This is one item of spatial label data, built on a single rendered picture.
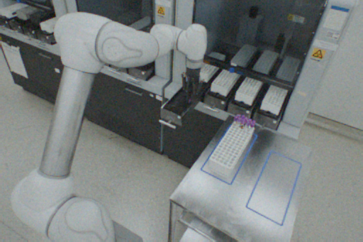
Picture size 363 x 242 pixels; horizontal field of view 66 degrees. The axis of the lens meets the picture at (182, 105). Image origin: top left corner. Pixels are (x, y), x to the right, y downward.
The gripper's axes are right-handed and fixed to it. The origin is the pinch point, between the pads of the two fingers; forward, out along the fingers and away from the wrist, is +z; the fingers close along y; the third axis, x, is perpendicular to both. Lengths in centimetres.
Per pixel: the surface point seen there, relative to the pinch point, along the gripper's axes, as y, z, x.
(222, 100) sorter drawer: -15.4, 3.5, -11.6
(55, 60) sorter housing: 124, 23, -12
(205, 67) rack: 4.6, -1.9, -30.1
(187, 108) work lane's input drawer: -1.2, 3.7, 5.4
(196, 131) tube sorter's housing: -1.4, 36.0, -11.5
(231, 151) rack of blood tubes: -34.5, -3.2, 28.7
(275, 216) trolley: -60, 2, 45
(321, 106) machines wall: -77, 64, -131
